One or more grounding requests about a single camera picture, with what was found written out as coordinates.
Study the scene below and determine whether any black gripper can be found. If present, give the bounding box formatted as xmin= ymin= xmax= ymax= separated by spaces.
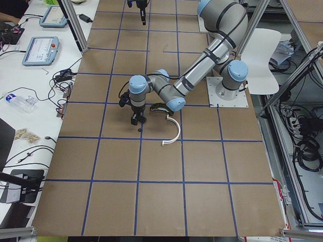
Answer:
xmin=131 ymin=105 xmax=146 ymax=126
xmin=136 ymin=0 xmax=149 ymax=25

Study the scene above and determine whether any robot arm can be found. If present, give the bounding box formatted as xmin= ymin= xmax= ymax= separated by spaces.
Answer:
xmin=127 ymin=1 xmax=248 ymax=125

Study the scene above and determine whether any olive green brake shoe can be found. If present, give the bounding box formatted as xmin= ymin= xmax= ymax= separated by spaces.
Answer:
xmin=149 ymin=102 xmax=174 ymax=115

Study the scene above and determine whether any white curved plastic piece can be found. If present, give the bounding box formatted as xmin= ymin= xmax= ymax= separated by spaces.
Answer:
xmin=161 ymin=114 xmax=181 ymax=147

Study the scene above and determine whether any black power adapter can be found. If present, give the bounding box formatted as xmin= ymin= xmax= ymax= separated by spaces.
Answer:
xmin=79 ymin=14 xmax=93 ymax=23

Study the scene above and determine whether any black usb hub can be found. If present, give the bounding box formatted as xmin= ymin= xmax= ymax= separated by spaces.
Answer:
xmin=55 ymin=69 xmax=77 ymax=83

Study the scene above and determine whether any far blue teach pendant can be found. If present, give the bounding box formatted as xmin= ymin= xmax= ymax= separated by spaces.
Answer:
xmin=39 ymin=5 xmax=67 ymax=28

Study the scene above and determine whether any blue teach pendant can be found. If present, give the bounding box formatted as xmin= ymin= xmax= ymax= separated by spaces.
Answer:
xmin=22 ymin=36 xmax=60 ymax=66
xmin=39 ymin=5 xmax=67 ymax=28

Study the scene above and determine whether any near blue teach pendant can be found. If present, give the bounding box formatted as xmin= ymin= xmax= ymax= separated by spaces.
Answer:
xmin=22 ymin=36 xmax=60 ymax=66

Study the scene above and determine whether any clear plastic water bottle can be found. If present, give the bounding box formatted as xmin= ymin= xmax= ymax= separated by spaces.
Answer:
xmin=5 ymin=93 xmax=33 ymax=113

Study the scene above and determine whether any bag of small parts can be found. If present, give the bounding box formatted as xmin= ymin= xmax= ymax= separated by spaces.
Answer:
xmin=14 ymin=129 xmax=40 ymax=144

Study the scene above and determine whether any white plastic chair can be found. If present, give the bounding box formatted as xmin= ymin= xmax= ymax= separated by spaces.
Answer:
xmin=241 ymin=28 xmax=281 ymax=95

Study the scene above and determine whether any grey box device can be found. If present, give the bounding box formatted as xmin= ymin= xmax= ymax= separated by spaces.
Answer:
xmin=1 ymin=169 xmax=45 ymax=204

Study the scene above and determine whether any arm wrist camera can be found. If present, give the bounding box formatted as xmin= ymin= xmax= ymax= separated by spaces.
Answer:
xmin=127 ymin=0 xmax=133 ymax=8

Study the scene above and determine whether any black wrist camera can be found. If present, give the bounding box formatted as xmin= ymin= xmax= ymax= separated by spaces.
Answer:
xmin=119 ymin=91 xmax=131 ymax=107

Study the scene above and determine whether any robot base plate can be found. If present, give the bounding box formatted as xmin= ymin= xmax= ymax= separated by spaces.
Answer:
xmin=198 ymin=16 xmax=208 ymax=33
xmin=206 ymin=77 xmax=249 ymax=108

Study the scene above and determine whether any aluminium frame post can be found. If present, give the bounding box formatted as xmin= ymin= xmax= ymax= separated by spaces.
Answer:
xmin=58 ymin=0 xmax=88 ymax=53

